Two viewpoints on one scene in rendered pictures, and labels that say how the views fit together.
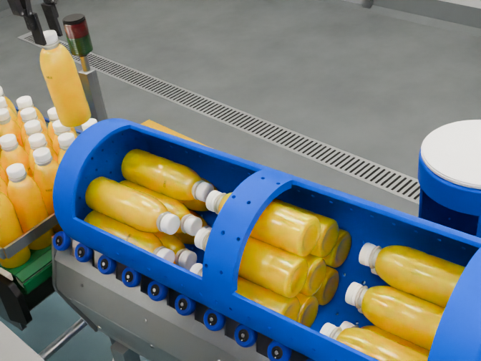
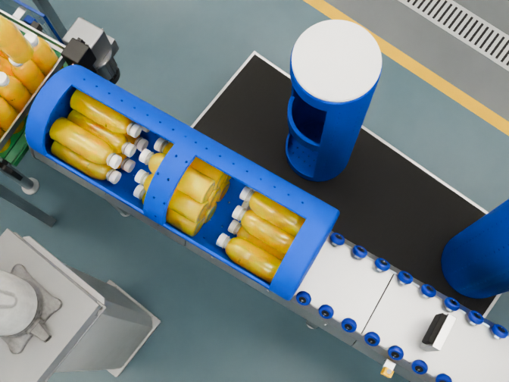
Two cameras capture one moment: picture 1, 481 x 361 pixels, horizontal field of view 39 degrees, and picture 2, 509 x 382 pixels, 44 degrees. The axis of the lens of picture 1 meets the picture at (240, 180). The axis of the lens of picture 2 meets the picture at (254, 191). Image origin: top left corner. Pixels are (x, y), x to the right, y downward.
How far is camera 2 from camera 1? 1.03 m
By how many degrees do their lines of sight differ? 40
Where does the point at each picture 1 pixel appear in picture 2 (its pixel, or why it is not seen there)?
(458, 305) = (287, 263)
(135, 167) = (81, 108)
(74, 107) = (20, 54)
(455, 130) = (319, 33)
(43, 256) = (20, 139)
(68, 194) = (39, 143)
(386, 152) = not seen: outside the picture
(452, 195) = (309, 99)
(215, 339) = not seen: hidden behind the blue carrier
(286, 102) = not seen: outside the picture
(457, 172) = (313, 86)
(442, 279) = (285, 223)
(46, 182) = (9, 96)
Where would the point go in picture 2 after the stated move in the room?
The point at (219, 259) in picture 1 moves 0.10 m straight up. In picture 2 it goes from (153, 210) to (146, 201)
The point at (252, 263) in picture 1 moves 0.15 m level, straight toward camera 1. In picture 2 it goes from (173, 206) to (182, 259)
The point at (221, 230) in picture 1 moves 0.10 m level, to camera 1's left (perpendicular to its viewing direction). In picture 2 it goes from (152, 195) to (115, 202)
